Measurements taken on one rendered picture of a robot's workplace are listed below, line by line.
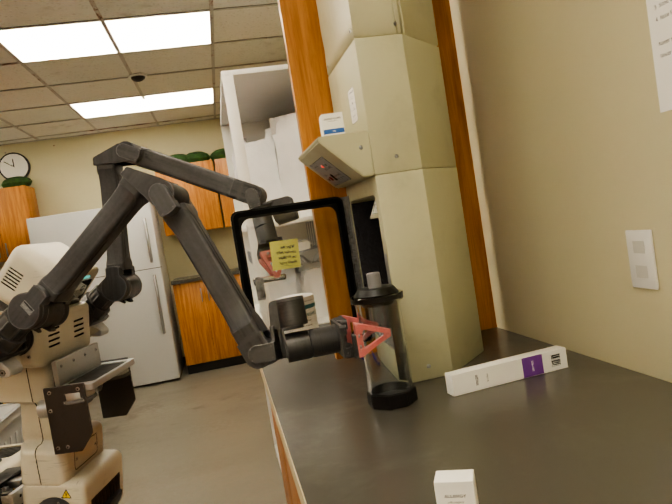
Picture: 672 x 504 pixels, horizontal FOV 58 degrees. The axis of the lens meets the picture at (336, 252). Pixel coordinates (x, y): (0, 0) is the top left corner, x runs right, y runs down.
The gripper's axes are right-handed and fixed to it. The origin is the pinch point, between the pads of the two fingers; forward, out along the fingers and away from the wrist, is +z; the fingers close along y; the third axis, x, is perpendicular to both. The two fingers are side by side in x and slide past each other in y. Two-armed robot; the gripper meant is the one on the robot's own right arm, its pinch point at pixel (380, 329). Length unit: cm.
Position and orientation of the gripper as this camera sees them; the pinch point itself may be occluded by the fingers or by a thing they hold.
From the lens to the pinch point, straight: 124.6
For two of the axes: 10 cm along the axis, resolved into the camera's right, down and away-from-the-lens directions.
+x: 1.6, 9.9, 0.5
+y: -1.9, -0.2, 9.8
